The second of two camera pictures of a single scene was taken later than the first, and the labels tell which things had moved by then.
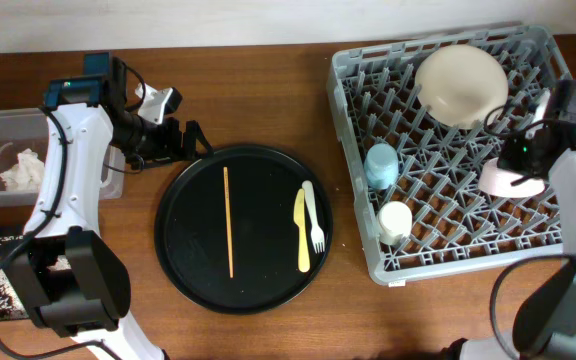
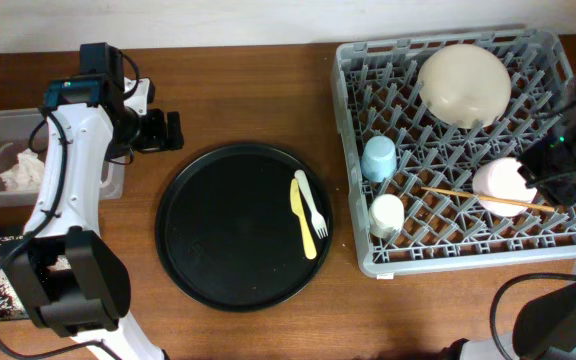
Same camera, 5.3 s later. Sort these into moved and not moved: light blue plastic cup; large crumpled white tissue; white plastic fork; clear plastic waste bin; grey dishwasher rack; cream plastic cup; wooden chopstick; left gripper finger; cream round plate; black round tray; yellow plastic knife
Moved: yellow plastic knife; white plastic fork; wooden chopstick; light blue plastic cup; left gripper finger; cream plastic cup
Not moved: cream round plate; large crumpled white tissue; black round tray; clear plastic waste bin; grey dishwasher rack
